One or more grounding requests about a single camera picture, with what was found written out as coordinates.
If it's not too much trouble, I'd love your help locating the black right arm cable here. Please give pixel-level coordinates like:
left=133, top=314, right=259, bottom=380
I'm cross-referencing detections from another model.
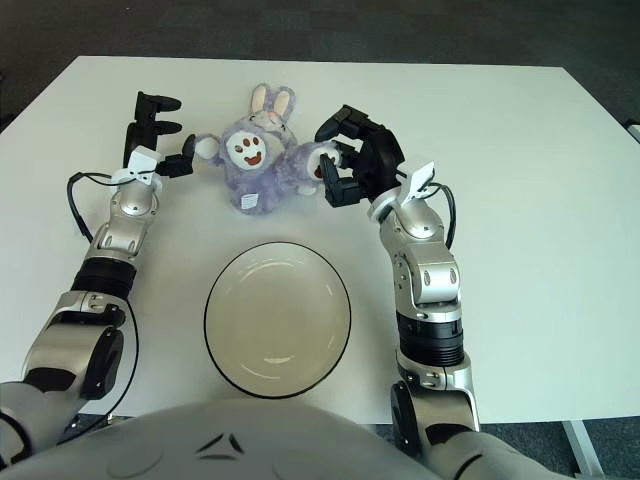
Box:
left=424, top=182, right=459, bottom=246

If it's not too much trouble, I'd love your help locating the purple plush rabbit doll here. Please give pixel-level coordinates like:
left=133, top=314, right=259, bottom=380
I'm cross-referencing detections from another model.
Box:
left=192, top=83, right=346, bottom=217

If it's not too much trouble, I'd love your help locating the white plate with black rim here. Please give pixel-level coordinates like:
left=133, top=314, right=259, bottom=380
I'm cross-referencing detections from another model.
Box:
left=203, top=241, right=353, bottom=400

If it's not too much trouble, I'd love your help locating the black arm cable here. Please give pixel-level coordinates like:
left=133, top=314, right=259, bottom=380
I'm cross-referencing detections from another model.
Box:
left=424, top=182, right=459, bottom=246
left=67, top=171, right=126, bottom=241

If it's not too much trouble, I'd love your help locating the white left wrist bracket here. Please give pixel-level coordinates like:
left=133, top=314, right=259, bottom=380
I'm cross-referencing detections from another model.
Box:
left=112, top=146, right=164, bottom=189

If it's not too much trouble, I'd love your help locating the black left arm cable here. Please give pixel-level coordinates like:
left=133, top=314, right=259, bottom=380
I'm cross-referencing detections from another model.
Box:
left=67, top=171, right=126, bottom=241

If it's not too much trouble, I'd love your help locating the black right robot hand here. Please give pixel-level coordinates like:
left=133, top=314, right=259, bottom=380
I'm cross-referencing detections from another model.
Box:
left=313, top=103, right=406, bottom=209

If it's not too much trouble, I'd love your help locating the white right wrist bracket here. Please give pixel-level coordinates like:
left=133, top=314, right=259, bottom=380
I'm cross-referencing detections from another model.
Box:
left=394, top=160, right=436, bottom=204

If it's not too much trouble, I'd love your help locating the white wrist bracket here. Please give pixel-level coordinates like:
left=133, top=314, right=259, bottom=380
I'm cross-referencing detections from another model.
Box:
left=394, top=160, right=436, bottom=204
left=112, top=146, right=164, bottom=189

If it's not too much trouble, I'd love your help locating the white table leg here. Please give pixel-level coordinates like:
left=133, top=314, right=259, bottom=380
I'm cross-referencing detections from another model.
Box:
left=562, top=419, right=609, bottom=480

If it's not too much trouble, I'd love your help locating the grey robot torso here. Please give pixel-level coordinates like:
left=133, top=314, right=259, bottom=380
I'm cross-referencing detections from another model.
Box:
left=0, top=397, right=451, bottom=480

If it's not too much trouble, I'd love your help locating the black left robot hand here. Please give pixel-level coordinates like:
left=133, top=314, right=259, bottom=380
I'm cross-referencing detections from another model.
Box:
left=122, top=91, right=199, bottom=179

